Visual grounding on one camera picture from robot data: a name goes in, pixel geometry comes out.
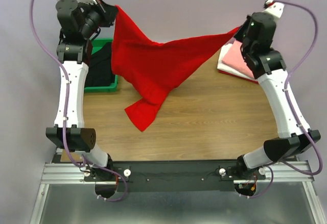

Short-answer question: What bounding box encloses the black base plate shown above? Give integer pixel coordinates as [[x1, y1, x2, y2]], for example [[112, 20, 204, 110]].
[[84, 160, 266, 193]]

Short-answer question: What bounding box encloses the pink folded t shirt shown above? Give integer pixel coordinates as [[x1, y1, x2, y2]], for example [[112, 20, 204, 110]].
[[222, 40, 255, 79]]

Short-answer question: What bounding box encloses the green plastic bin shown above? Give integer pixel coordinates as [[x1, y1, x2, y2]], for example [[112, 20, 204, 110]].
[[84, 38, 118, 93]]

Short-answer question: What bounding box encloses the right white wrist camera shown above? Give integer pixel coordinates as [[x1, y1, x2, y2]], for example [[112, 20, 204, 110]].
[[263, 0, 285, 20]]

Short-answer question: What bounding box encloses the red t shirt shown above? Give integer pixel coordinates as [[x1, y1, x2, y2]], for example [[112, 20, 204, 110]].
[[111, 8, 238, 132], [218, 69, 259, 84]]

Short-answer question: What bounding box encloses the aluminium frame rail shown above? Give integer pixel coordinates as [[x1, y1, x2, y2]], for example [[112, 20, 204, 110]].
[[41, 163, 314, 184]]

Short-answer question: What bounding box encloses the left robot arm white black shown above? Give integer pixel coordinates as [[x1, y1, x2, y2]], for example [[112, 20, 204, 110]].
[[45, 0, 118, 181]]

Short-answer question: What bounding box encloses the black t shirt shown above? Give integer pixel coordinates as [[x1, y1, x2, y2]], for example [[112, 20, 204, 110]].
[[84, 42, 114, 88]]

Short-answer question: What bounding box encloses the white folded t shirt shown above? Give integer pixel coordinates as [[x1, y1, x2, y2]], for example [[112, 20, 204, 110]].
[[217, 43, 254, 80]]

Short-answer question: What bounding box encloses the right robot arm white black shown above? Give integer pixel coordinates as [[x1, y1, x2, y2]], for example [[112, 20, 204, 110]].
[[235, 12, 321, 175]]

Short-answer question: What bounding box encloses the red folded t shirt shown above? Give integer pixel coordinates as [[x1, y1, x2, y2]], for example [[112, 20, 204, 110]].
[[218, 69, 259, 84]]

